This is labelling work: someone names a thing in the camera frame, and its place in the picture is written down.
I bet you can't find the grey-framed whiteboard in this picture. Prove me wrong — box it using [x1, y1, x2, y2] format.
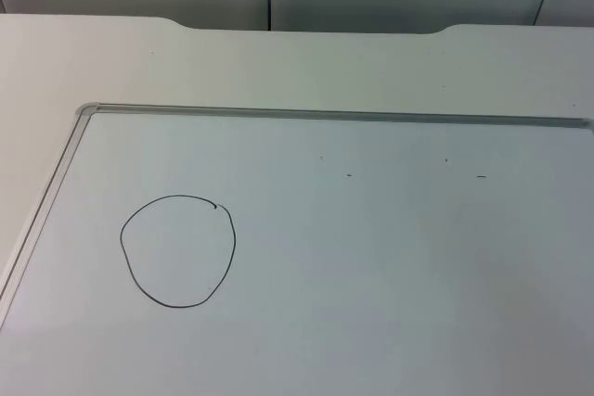
[0, 100, 594, 396]

